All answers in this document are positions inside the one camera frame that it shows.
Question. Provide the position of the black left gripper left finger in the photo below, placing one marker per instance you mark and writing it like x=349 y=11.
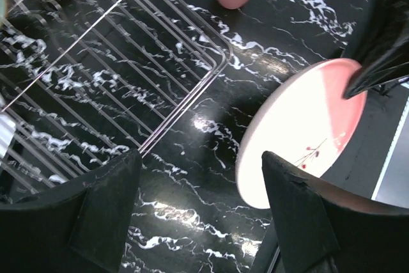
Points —
x=78 y=226

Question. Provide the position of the wire dish rack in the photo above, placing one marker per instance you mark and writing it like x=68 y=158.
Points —
x=83 y=81

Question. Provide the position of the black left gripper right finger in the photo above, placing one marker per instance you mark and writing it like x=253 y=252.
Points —
x=323 y=228

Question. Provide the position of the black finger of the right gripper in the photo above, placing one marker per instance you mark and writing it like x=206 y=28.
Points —
x=379 y=43

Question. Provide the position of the black marble pattern mat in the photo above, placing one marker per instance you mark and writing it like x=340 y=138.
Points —
x=188 y=215

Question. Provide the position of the pink cream floral plate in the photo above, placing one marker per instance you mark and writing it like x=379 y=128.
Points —
x=306 y=121

